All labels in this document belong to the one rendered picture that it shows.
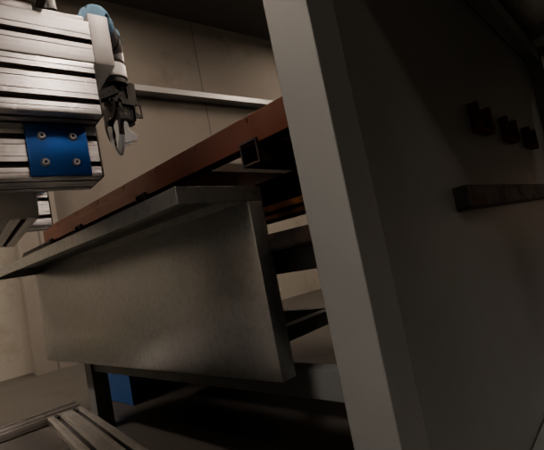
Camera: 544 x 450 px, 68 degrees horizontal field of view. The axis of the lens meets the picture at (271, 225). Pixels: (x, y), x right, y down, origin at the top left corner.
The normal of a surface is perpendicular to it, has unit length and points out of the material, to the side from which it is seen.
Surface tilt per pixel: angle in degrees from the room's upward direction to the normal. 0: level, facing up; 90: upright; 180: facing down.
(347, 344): 90
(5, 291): 90
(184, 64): 90
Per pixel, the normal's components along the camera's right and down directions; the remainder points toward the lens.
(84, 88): 0.61, -0.18
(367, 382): -0.68, 0.07
